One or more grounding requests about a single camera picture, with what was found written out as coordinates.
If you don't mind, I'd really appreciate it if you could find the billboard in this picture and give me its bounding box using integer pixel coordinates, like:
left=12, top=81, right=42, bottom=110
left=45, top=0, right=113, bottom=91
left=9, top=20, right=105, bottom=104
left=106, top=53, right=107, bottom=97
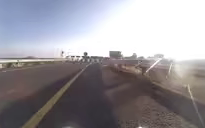
left=108, top=50, right=124, bottom=60

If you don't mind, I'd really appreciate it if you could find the slanted pale pole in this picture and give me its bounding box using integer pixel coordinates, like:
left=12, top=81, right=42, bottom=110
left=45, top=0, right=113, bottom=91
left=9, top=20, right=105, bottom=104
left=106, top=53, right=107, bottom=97
left=166, top=61, right=174, bottom=80
left=143, top=57, right=164, bottom=76

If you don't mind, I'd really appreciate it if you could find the metal guardrail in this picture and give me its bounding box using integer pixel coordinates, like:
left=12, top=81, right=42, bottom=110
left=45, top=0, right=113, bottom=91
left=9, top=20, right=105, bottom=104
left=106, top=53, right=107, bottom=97
left=0, top=57, right=66, bottom=70

